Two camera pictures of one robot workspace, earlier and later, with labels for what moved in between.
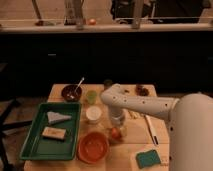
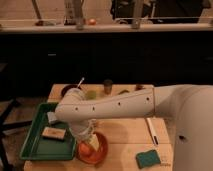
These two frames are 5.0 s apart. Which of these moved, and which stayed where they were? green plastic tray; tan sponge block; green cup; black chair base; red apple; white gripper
Moved: red apple; white gripper
Stayed: tan sponge block; black chair base; green plastic tray; green cup
